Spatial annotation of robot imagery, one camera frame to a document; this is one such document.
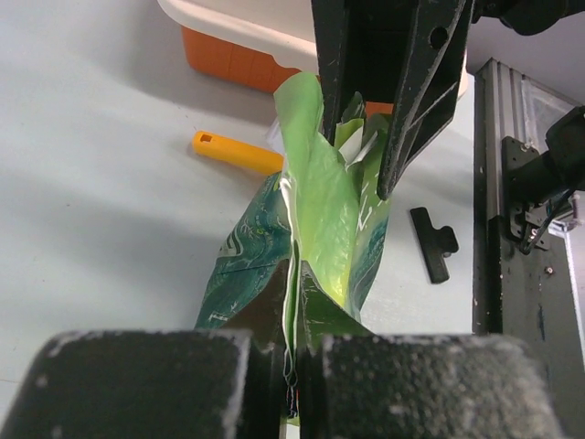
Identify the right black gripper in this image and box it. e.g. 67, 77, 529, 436
311, 0, 473, 199

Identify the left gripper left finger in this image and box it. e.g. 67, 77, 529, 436
0, 258, 292, 439

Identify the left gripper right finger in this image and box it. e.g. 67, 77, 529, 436
297, 263, 565, 438

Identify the green litter bag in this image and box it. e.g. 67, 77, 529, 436
197, 72, 391, 419

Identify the orange plastic scoop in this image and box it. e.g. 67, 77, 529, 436
191, 131, 284, 176

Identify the black bag clip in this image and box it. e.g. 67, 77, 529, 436
409, 207, 460, 284

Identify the white orange litter box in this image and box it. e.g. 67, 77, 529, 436
155, 0, 471, 115

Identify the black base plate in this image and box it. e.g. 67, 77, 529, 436
473, 60, 584, 386

